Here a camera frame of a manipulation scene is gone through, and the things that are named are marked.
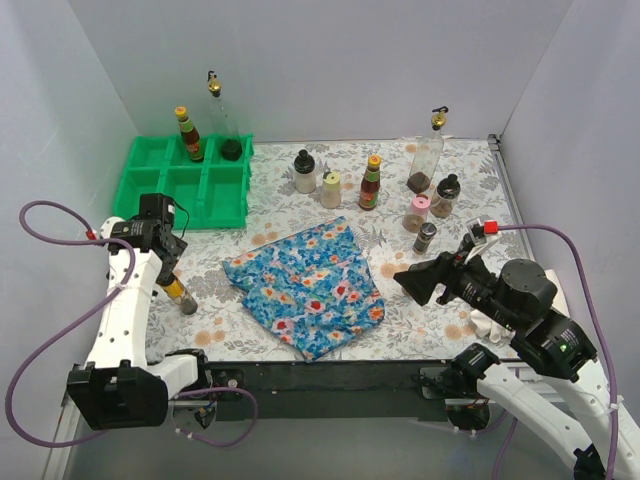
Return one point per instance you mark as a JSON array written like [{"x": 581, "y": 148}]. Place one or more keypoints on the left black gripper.
[{"x": 170, "y": 258}]

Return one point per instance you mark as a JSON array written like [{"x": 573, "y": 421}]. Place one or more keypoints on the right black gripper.
[{"x": 445, "y": 279}]

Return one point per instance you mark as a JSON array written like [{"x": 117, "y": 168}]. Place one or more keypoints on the yellow-label spice tube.
[{"x": 179, "y": 294}]

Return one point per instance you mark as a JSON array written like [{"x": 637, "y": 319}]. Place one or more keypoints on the red sauce bottle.
[
  {"x": 370, "y": 184},
  {"x": 189, "y": 134}
]

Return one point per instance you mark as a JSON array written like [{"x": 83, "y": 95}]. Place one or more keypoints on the tall oil bottle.
[
  {"x": 224, "y": 125},
  {"x": 428, "y": 153}
]

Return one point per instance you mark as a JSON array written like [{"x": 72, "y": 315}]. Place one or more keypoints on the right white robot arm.
[{"x": 595, "y": 439}]

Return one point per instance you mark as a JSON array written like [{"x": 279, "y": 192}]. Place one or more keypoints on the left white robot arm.
[{"x": 117, "y": 387}]

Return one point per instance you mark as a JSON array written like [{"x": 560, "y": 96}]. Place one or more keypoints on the green plastic compartment bin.
[{"x": 213, "y": 193}]

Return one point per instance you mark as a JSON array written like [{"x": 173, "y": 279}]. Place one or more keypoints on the pink-cap spice shaker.
[{"x": 416, "y": 213}]

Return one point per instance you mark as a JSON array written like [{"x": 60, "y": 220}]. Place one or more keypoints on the white crumpled cloth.
[{"x": 496, "y": 328}]

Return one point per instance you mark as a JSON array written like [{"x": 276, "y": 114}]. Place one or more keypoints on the black-cap glass spice jar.
[{"x": 445, "y": 196}]

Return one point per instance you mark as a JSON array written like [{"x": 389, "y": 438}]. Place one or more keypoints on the blue floral cloth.
[{"x": 313, "y": 290}]

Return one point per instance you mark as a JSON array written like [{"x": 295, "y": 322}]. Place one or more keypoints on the yellow-cap spice shaker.
[{"x": 331, "y": 190}]

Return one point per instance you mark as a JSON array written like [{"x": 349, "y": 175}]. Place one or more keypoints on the black-cap white powder shaker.
[{"x": 304, "y": 172}]

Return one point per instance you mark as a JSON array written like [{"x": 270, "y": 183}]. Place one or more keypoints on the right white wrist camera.
[{"x": 482, "y": 234}]

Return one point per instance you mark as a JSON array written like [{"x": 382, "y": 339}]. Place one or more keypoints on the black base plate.
[{"x": 336, "y": 389}]

